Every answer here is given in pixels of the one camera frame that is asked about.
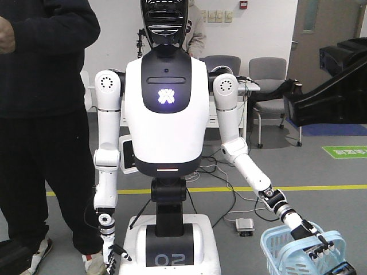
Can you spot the light blue plastic basket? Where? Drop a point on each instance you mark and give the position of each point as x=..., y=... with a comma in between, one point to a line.
x=288, y=256

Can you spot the grey office chair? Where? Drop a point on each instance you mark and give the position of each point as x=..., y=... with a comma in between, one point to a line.
x=215, y=62
x=270, y=75

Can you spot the person in dark clothes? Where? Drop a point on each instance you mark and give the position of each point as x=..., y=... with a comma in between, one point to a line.
x=44, y=125

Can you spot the man in beige hoodie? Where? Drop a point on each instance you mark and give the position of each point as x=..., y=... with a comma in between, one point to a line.
x=195, y=38

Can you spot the brown door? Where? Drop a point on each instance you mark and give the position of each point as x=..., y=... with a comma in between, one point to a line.
x=319, y=24

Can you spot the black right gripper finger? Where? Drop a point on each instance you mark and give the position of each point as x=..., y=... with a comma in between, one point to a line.
x=340, y=100
x=334, y=59

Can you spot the black Franzzi cookie box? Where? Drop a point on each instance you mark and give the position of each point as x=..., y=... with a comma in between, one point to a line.
x=343, y=268

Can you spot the white humanoid robot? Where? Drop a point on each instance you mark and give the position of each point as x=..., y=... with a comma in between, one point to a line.
x=164, y=96

